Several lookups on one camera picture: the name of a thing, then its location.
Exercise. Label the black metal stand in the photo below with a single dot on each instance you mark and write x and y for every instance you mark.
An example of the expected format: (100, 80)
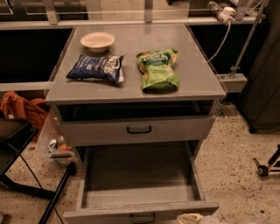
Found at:
(15, 135)

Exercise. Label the metal pole clamp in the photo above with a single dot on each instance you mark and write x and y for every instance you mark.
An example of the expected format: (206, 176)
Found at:
(234, 82)

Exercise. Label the grey drawer cabinet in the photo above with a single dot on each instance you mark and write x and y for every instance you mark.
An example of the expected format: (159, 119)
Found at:
(198, 94)

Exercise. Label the white paper bowl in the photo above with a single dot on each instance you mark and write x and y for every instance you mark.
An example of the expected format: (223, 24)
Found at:
(98, 42)

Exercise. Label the orange cloth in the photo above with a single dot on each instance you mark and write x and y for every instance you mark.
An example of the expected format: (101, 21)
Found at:
(34, 111)

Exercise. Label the black wheeled base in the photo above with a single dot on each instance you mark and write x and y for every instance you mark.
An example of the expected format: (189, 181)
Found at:
(273, 164)

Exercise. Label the grey bottom drawer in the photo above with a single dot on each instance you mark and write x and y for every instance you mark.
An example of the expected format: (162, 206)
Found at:
(142, 183)

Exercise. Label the dark cabinet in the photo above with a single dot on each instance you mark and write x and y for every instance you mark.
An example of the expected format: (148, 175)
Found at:
(260, 99)

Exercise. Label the blue chip bag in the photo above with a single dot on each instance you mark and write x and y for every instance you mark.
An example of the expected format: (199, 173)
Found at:
(105, 68)

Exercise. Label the grey drawer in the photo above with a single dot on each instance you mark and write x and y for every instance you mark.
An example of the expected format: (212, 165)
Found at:
(142, 183)
(136, 131)

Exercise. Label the grey middle drawer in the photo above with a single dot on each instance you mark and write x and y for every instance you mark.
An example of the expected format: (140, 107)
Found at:
(136, 131)

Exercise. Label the green snack bag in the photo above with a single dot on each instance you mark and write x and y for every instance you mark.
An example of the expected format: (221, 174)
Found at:
(157, 70)

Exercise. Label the white power strip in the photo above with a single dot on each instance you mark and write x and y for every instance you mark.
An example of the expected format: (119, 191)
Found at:
(223, 14)

